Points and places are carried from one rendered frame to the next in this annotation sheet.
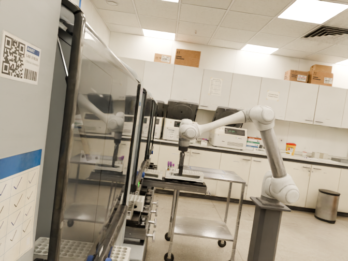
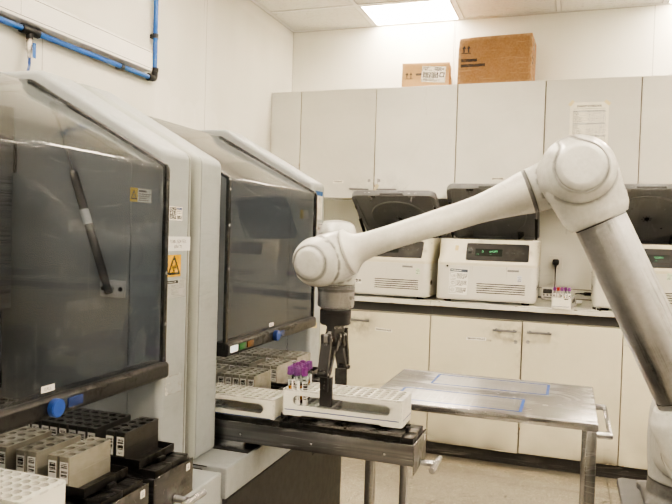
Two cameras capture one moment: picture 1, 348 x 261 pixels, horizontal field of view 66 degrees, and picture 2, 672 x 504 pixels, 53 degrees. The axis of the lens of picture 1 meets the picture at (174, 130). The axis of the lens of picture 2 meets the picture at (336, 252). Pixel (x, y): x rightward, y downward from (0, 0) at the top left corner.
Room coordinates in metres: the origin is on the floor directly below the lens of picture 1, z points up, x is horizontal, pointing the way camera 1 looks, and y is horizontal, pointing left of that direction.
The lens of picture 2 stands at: (0.57, -0.67, 1.27)
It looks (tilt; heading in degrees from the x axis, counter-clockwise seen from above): 2 degrees down; 21
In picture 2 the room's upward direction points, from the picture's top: 2 degrees clockwise
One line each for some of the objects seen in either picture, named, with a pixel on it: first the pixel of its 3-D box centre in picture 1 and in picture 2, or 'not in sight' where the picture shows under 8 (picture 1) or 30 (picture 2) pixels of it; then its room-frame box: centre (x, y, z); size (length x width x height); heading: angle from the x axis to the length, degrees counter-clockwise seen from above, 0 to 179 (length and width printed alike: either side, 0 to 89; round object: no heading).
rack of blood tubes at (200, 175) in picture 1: (184, 174); (346, 403); (2.07, -0.12, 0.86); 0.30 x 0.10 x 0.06; 92
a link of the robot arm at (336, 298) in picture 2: (184, 142); (335, 297); (2.07, -0.09, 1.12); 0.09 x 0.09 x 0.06
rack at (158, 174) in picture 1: (143, 173); (228, 401); (2.06, 0.19, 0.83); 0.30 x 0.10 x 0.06; 92
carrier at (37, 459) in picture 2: not in sight; (54, 459); (1.50, 0.23, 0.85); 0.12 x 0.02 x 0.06; 2
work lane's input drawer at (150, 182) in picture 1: (165, 183); (293, 430); (2.07, 0.01, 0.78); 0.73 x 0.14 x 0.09; 92
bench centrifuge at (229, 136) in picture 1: (228, 127); (646, 246); (4.70, -0.94, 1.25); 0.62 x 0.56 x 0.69; 2
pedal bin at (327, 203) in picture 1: (327, 205); not in sight; (4.20, -2.59, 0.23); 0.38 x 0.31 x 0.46; 2
